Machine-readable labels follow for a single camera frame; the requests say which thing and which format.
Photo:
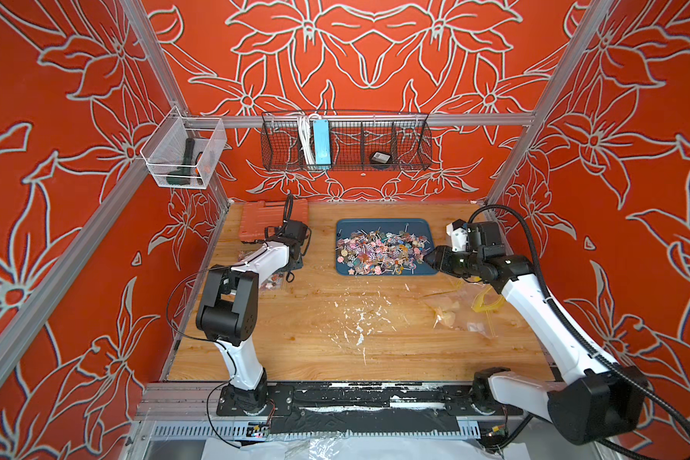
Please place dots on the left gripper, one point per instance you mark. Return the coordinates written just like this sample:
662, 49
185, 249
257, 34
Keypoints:
299, 264

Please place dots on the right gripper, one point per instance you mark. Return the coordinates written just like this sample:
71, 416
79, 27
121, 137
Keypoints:
445, 260

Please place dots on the blue plastic tray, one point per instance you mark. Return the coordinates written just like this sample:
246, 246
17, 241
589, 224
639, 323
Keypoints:
416, 226

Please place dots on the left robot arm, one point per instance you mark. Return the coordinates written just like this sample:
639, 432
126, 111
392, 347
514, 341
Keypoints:
229, 307

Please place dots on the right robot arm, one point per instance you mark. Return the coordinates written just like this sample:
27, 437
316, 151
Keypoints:
595, 398

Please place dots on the orange tool case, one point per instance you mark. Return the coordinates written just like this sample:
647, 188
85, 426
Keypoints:
258, 215

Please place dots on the light blue power bank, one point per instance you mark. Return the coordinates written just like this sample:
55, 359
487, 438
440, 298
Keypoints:
322, 144

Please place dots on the green black screwdriver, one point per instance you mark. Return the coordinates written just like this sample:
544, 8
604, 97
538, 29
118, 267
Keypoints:
183, 174

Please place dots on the clear acrylic box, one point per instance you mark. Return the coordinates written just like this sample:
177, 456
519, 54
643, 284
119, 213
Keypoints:
164, 149

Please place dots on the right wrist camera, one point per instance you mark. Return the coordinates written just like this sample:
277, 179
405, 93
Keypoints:
458, 235

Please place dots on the black wire basket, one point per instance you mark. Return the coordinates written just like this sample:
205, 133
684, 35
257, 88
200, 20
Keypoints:
288, 143

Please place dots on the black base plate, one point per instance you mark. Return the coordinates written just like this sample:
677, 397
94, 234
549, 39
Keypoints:
287, 397

